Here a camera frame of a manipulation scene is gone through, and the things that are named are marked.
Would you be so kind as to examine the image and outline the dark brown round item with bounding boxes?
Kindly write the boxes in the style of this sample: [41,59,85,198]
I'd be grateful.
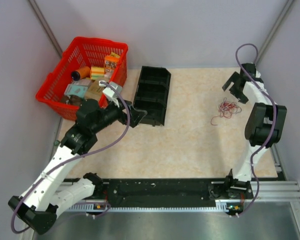
[59,95,83,107]

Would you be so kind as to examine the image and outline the red cable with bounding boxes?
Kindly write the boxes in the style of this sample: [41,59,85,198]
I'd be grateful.
[210,98,242,126]

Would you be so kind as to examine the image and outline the orange snack box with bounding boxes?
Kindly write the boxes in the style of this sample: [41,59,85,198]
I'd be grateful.
[104,52,120,74]

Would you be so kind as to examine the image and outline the brown cardboard box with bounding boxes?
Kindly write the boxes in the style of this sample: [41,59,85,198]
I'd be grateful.
[84,80,105,101]

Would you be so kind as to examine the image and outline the red plastic basket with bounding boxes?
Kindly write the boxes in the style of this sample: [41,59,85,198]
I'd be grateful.
[35,36,129,121]

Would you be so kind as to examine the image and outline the black three-compartment tray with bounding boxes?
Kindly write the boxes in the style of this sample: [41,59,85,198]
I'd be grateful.
[133,66,172,127]

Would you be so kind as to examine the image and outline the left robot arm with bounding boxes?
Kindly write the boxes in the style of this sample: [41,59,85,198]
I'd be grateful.
[8,99,147,235]

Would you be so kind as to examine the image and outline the yellow green sponge pack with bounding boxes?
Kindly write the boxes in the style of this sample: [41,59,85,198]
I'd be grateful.
[90,66,105,80]

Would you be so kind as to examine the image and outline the orange bottle black cap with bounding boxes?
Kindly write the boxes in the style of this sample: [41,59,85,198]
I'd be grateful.
[70,66,91,81]

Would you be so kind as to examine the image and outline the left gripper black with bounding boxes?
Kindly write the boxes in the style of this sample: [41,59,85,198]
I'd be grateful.
[91,97,147,134]

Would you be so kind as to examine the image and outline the teal packet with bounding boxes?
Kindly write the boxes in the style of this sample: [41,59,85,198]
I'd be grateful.
[64,84,88,99]

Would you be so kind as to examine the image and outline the pink packet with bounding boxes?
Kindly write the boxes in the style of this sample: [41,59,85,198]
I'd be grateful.
[72,78,94,87]

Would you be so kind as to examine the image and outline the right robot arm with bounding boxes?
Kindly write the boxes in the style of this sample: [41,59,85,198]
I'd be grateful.
[222,63,287,199]

